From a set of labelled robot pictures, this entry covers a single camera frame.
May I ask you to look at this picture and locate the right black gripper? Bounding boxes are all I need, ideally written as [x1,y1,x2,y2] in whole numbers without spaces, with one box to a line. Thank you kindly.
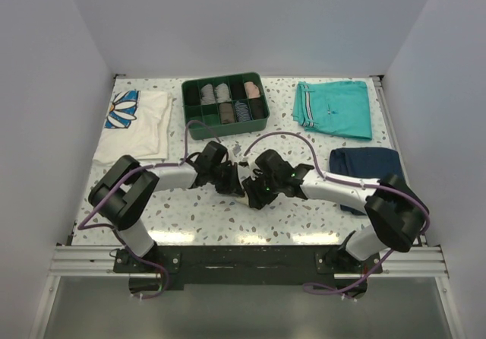
[241,169,281,211]

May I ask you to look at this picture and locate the white daisy print shirt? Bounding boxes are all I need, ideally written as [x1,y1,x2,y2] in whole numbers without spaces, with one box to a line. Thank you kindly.
[93,90,172,165]

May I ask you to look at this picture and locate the teal folded shorts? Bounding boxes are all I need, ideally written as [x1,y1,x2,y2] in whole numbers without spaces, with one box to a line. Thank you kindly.
[292,81,372,141]

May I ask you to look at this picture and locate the grey striped rolled sock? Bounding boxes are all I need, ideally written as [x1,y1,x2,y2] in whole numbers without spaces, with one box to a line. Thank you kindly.
[200,84,216,105]

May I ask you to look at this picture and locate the navy folded garment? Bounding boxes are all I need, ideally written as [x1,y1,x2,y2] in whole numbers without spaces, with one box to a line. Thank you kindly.
[328,147,406,215]

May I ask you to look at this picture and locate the navy striped rolled sock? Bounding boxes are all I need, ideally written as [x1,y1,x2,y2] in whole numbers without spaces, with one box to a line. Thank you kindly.
[234,101,252,122]

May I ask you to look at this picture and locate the white grey rolled sock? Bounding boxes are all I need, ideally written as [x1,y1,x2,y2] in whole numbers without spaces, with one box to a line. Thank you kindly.
[214,83,232,103]

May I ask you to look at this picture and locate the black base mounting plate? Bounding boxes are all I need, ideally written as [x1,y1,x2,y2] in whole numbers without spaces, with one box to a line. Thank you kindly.
[110,245,383,293]

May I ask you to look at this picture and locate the aluminium frame rail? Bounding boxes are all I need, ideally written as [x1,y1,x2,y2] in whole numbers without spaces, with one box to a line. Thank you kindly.
[47,244,122,277]

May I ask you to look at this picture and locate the black rolled underwear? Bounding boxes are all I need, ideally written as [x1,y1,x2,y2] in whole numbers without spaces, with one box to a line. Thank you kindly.
[248,98,267,119]

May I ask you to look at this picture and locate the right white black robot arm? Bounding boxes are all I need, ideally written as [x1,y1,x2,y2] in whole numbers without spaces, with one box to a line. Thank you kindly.
[241,163,429,273]

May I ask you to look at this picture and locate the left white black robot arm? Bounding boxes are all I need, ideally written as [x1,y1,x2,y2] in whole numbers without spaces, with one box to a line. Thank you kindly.
[88,152,245,272]

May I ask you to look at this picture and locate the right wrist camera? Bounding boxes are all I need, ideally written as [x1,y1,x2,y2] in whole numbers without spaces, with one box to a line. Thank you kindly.
[238,149,293,178]

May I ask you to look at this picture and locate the pink rolled underwear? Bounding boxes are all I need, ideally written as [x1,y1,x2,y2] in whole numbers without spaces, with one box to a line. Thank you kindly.
[244,81,260,99]

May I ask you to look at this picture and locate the brown rolled underwear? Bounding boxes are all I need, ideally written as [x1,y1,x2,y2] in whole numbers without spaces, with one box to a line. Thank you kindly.
[219,103,235,125]

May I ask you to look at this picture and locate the green compartment organizer tray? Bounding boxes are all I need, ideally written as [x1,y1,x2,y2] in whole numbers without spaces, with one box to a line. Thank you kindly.
[181,72,270,140]

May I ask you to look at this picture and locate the grey cream underwear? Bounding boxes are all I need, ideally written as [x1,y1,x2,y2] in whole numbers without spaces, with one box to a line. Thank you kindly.
[234,195,249,207]

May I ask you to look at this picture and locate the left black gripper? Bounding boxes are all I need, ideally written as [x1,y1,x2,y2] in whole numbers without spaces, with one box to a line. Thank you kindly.
[209,162,244,198]

